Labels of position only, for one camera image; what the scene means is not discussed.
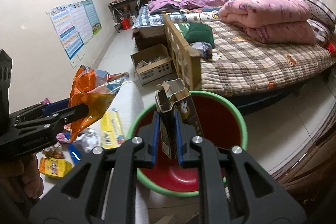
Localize yellow paper box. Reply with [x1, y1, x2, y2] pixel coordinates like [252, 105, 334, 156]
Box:
[100, 108, 125, 149]

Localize orange snack bag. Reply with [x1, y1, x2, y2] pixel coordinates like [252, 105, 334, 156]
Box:
[69, 65, 129, 141]

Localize dark brown rabbit carton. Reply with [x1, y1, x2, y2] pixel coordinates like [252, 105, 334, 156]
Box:
[154, 78, 203, 165]

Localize person's left hand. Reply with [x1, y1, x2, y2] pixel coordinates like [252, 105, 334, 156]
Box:
[1, 153, 44, 203]

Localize blue snack wrapper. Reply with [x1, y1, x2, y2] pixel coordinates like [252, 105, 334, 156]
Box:
[68, 143, 81, 165]

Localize orange yellow juice carton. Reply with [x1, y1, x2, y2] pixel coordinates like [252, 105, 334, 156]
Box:
[39, 157, 72, 178]

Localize red bin green rim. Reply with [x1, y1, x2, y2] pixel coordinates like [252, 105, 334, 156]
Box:
[137, 90, 248, 197]

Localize crumpled paper ball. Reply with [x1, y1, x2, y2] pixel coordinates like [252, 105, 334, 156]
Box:
[73, 128, 101, 153]

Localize white table cover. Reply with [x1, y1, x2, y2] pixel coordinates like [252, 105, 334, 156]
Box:
[109, 81, 195, 223]

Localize bed with plaid quilt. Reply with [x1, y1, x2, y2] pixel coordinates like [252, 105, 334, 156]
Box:
[133, 5, 335, 97]

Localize red bucket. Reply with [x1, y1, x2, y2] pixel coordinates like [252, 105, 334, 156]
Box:
[121, 18, 131, 30]

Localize cardboard box on floor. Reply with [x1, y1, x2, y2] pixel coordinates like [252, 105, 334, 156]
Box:
[131, 44, 173, 86]

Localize small dark desk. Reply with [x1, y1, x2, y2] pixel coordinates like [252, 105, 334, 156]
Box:
[108, 0, 139, 33]

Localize green folded cloth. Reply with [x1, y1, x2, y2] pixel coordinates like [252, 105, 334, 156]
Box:
[185, 22, 215, 49]

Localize folded pink comforter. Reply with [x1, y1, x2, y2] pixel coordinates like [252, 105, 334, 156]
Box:
[219, 0, 317, 45]

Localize purple blanket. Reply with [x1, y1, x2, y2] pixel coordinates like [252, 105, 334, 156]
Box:
[147, 0, 228, 15]

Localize wall poster charts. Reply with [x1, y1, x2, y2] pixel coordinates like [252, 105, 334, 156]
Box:
[49, 0, 102, 60]

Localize wooden bed rail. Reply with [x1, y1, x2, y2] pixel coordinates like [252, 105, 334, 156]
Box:
[163, 12, 202, 90]

